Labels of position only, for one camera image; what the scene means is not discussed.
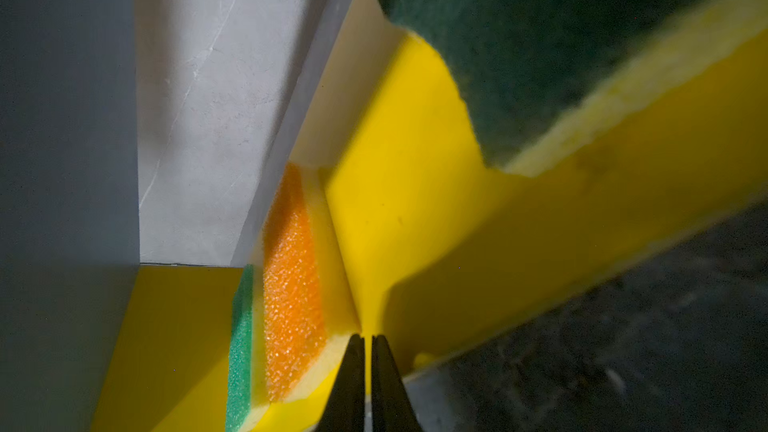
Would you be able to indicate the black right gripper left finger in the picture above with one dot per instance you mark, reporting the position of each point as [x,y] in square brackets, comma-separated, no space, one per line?
[345,407]

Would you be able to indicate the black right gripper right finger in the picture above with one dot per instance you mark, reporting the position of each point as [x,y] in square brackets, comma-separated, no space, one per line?
[391,407]

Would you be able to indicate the orange sponge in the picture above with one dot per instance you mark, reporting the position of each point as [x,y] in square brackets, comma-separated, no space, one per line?
[310,313]

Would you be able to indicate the dark green sponge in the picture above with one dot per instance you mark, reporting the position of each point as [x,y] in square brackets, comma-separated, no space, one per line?
[543,78]

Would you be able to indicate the yellow shelf unit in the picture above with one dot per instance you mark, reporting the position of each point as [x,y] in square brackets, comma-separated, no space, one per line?
[442,251]

